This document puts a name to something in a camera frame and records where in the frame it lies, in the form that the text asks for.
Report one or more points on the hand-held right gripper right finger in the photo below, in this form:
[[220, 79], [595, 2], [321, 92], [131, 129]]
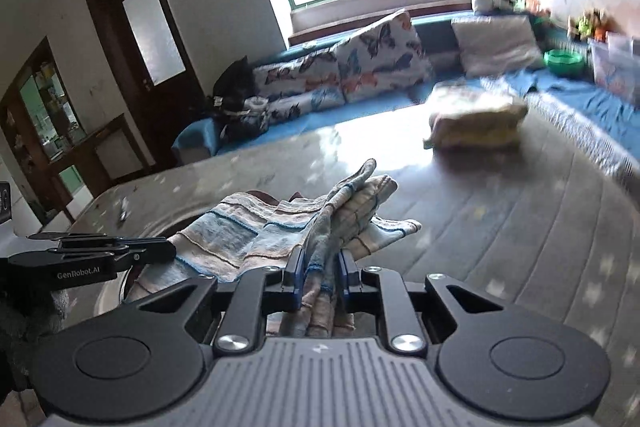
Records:
[[346, 277]]

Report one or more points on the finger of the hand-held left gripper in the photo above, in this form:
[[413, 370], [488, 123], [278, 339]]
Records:
[[60, 258], [150, 251]]

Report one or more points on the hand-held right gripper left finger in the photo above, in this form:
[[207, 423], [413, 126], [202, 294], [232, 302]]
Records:
[[296, 277]]

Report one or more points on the striped blue blanket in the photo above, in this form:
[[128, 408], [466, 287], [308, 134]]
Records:
[[280, 222]]

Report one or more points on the pile of dark clothes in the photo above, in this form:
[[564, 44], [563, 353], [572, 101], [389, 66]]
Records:
[[240, 119]]

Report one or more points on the small black item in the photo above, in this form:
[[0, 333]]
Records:
[[123, 212]]

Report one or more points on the wooden glass cabinet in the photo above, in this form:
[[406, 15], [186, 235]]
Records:
[[55, 132]]

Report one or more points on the black bag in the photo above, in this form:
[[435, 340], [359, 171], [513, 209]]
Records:
[[234, 82]]

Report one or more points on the dark wooden door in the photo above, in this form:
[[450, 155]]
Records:
[[150, 57]]

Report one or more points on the long butterfly print pillow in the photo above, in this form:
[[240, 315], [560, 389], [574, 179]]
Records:
[[297, 79]]

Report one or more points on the folded yellow cloth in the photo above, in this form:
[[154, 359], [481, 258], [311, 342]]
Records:
[[475, 117]]

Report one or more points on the large butterfly print pillow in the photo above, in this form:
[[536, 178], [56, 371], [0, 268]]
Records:
[[382, 57]]

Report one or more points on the dark blue cushion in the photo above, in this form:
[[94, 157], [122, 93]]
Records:
[[435, 42]]

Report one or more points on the grey plain pillow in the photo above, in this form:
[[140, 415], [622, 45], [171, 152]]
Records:
[[495, 44]]

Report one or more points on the green plastic basin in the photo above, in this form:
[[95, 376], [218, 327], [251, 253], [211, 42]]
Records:
[[564, 63]]

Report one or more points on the white plush toy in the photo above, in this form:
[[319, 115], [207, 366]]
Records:
[[490, 2]]

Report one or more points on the orange and green toys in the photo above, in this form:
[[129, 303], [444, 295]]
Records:
[[530, 7]]

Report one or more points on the clear plastic storage box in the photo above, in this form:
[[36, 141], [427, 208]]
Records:
[[617, 67]]

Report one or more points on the brown plush toys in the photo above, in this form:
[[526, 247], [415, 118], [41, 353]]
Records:
[[592, 24]]

